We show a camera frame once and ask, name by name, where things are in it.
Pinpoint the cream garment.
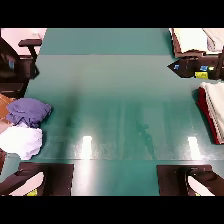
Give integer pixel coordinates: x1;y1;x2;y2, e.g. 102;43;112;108
199;81;224;144

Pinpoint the white garment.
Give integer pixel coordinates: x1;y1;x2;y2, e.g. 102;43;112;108
0;124;44;161

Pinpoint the purple garment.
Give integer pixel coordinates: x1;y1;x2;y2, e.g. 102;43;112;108
5;97;53;129

